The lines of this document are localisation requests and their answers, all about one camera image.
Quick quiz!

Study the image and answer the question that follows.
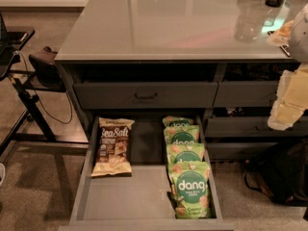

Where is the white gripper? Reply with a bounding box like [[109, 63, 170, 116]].
[[268, 63, 308, 131]]

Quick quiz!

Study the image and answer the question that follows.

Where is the brown sea salt chip bag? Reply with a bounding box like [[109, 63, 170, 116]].
[[91, 117, 135, 177]]

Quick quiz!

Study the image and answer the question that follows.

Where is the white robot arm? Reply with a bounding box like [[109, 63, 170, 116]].
[[268, 4, 308, 131]]

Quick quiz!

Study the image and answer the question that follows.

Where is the black bag on floor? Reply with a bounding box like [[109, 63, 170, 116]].
[[244, 137, 308, 207]]

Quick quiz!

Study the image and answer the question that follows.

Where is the grey top right drawer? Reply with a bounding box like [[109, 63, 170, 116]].
[[214, 81, 277, 108]]

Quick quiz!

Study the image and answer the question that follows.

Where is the grey lower right drawer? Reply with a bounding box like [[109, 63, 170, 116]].
[[205, 116, 308, 138]]

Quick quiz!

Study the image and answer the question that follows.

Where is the green dang chip bag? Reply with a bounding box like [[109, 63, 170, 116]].
[[163, 115, 194, 127], [164, 125, 199, 144], [167, 143, 205, 164], [167, 161, 211, 218]]

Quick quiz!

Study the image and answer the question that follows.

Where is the front green dang chip bag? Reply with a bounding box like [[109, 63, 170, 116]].
[[167, 161, 211, 218]]

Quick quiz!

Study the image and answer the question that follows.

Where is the rear green dang chip bag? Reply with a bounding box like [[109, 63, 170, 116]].
[[163, 115, 194, 127]]

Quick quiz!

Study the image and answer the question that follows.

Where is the grey top left drawer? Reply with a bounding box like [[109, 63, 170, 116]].
[[74, 82, 218, 110]]

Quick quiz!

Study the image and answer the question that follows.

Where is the grey cabinet counter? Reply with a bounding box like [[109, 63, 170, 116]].
[[56, 0, 307, 161]]

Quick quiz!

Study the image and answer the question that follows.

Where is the open grey middle drawer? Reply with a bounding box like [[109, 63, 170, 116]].
[[58, 115, 234, 231]]

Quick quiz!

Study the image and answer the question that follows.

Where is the black white marker tag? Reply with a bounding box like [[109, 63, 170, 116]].
[[280, 45, 291, 57]]

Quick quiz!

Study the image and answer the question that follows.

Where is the black side desk stand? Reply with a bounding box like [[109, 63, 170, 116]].
[[0, 13, 90, 156]]

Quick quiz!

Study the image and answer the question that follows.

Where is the black cable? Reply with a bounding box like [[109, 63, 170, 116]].
[[13, 50, 74, 125]]

